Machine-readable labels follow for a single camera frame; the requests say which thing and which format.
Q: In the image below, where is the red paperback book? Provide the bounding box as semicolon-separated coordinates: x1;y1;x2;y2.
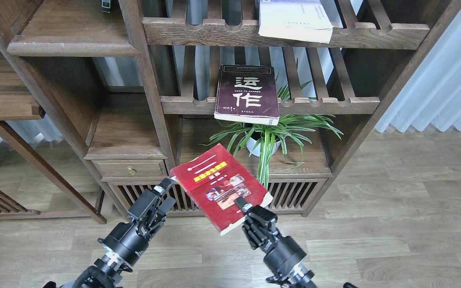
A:
171;144;273;236

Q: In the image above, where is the white sheer curtain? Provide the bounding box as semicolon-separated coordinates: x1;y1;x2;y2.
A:
375;10;461;132

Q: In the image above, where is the small dark object top shelf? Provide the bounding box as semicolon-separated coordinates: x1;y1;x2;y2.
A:
101;0;112;13

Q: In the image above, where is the white plant pot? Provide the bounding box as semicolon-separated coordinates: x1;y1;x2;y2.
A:
246;132;281;157

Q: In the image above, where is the dark maroon book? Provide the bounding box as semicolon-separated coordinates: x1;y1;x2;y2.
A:
214;64;280;126

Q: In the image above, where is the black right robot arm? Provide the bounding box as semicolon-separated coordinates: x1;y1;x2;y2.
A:
235;196;316;288

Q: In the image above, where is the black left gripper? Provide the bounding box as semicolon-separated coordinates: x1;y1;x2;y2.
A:
98;178;176;266

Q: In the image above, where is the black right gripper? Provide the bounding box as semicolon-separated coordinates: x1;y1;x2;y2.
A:
235;196;308;276

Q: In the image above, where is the green spider plant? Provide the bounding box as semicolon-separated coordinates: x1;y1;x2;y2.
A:
200;70;344;203

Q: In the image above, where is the brass drawer knob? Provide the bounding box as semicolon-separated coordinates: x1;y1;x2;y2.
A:
128;166;136;175

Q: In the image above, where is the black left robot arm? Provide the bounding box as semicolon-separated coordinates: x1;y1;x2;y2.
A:
63;178;176;288

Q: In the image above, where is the white book top shelf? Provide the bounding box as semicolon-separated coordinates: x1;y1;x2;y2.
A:
259;0;333;44

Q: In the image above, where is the dark wooden bookshelf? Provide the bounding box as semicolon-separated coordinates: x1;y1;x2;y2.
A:
0;0;461;216

